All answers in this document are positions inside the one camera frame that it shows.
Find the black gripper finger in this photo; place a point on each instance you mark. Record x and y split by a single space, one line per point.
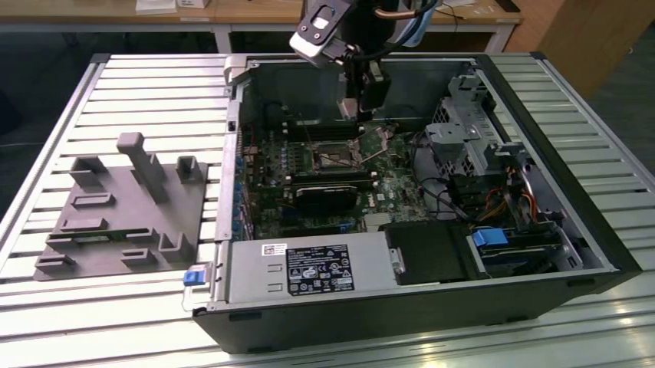
376 96

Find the black PC case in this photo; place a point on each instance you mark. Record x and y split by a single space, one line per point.
357 329

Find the green motherboard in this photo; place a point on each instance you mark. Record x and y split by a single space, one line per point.
398 191

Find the white box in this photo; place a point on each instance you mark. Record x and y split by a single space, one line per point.
153 7
192 3

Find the blue case latch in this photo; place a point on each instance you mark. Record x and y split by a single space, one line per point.
193 276

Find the black graphics card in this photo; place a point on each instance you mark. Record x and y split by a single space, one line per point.
326 199

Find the wooden desk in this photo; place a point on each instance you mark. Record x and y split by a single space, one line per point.
245 15

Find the silver power supply unit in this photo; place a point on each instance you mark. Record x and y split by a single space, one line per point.
250 276

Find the wooden cabinet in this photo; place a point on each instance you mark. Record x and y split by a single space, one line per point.
588 38

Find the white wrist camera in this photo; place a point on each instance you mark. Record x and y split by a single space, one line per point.
317 42

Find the silver drive cage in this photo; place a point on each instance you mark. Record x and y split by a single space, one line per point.
460 134

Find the grey parts rack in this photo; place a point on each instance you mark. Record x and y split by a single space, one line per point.
117 214

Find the hard disk in blue carrier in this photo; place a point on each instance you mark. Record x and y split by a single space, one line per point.
488 237

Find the small silver heatsink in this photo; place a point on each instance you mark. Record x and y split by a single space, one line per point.
377 221

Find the black RAM slot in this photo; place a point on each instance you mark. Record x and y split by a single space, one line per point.
326 181
326 176
317 135
317 127

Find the CPU socket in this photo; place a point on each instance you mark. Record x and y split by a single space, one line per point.
332 155

